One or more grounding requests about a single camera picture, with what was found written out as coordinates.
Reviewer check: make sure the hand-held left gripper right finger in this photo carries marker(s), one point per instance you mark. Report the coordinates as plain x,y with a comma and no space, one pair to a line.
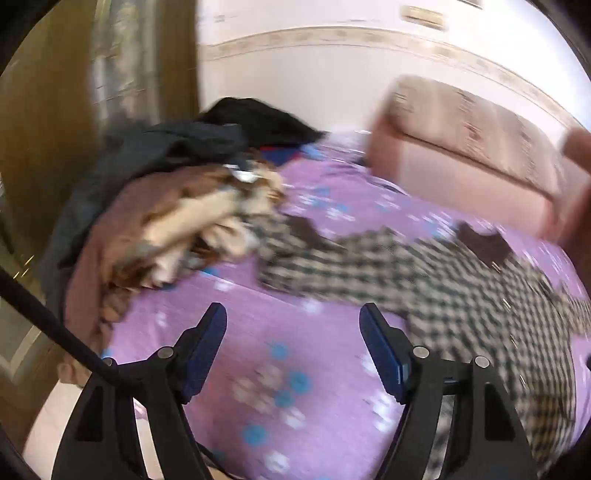
378,341

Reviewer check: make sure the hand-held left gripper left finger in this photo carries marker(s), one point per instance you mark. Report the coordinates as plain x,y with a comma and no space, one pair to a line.
210,341

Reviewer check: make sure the black and cream checkered garment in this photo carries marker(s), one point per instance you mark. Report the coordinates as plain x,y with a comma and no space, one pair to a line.
461,295

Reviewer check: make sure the purple floral bedsheet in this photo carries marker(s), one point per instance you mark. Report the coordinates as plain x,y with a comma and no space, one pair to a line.
258,323

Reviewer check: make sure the mauve brown cloth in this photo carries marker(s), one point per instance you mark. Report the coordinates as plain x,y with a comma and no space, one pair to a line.
124,217

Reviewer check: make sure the white clothing tag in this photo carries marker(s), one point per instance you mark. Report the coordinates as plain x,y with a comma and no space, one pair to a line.
241,174

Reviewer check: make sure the dark grey jacket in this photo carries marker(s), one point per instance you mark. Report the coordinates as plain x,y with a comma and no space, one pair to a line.
138,157

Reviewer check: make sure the blue and red cloth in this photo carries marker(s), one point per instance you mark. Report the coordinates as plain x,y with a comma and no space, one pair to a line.
281,154

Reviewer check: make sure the striped beige cushion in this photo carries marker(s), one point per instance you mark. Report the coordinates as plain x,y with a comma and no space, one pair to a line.
471,124

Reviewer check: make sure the wooden wardrobe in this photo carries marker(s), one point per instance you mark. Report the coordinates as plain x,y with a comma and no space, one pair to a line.
46,138

